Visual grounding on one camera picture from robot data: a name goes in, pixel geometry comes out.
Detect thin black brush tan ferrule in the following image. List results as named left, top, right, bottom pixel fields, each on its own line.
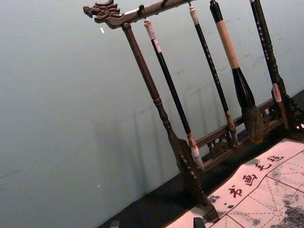
left=249, top=0, right=290, bottom=130

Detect large tan and black brush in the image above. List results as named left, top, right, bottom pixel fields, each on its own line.
left=209, top=0, right=265, bottom=144

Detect dark wooden brush rack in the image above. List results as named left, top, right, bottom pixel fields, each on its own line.
left=83, top=0, right=304, bottom=223

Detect black table cloth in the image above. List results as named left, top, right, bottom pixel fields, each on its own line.
left=96, top=88, right=304, bottom=228

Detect thin black brush brown bristles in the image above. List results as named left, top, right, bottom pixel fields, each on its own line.
left=188, top=6, right=239, bottom=148

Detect black brush with white bristles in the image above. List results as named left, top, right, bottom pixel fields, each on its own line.
left=143, top=18, right=205, bottom=172

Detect ink-stained pink felt mat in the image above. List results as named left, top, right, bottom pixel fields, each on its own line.
left=165, top=138, right=304, bottom=228

